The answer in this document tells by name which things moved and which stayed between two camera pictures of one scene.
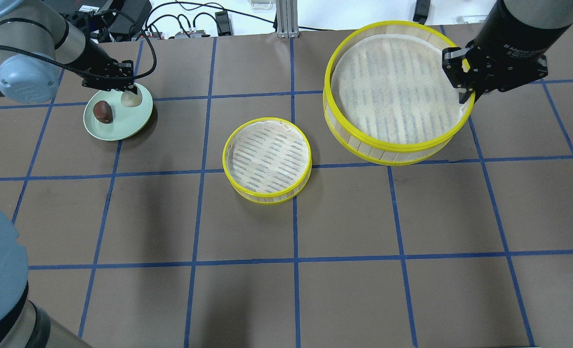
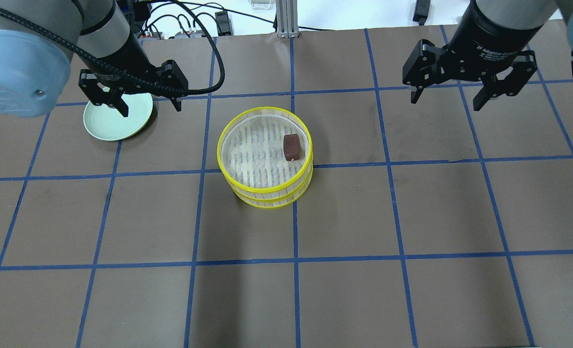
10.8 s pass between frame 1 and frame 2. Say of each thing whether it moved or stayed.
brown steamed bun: moved
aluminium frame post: stayed
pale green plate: stayed
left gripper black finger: moved
